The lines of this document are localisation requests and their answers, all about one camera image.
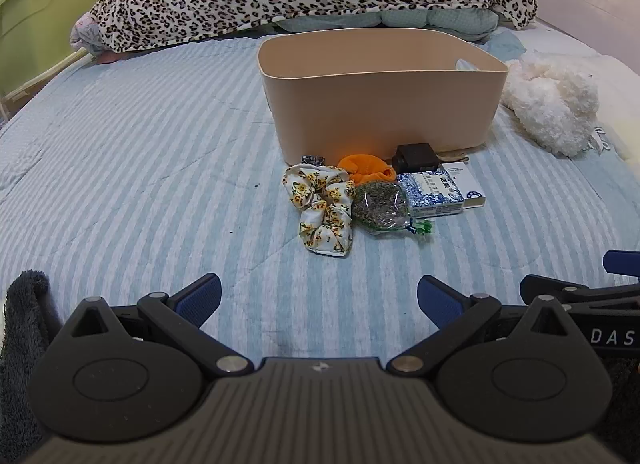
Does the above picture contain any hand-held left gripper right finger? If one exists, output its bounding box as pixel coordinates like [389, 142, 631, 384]
[387, 275, 593, 376]

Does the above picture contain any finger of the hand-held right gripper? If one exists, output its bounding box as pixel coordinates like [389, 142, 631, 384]
[520, 274, 640, 306]
[602, 250, 640, 276]

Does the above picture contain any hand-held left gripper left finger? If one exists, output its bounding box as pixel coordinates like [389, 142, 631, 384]
[65, 273, 253, 377]

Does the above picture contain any blue white patterned box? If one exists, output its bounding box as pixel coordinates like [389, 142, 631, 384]
[397, 170, 466, 218]

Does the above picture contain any clear bag of dried herbs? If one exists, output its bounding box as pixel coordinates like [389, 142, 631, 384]
[350, 181, 435, 237]

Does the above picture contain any small black box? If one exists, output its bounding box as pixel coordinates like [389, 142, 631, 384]
[391, 143, 440, 175]

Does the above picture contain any orange cloth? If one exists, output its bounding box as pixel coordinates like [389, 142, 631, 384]
[337, 153, 397, 187]

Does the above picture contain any floral white yellow scrunchie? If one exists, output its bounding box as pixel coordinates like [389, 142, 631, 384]
[283, 163, 357, 257]

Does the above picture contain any beige plastic storage bin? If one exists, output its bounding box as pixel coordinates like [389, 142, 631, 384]
[257, 27, 510, 166]

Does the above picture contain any blue striped bed sheet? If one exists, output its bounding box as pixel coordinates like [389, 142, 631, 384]
[0, 27, 640, 360]

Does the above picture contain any white fluffy plush toy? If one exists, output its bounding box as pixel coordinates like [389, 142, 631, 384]
[501, 52, 600, 157]

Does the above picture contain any dark grey fleece clothing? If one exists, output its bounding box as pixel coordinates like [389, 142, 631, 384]
[0, 269, 57, 450]

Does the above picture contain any teal quilt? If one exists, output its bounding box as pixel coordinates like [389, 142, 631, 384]
[272, 7, 501, 42]

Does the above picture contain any pink cloth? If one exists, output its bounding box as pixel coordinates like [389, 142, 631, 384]
[70, 9, 123, 65]

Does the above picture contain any green cabinet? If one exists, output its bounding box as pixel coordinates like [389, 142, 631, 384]
[0, 0, 108, 98]

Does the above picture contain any white bed frame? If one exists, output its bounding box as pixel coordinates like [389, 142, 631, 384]
[0, 48, 96, 121]

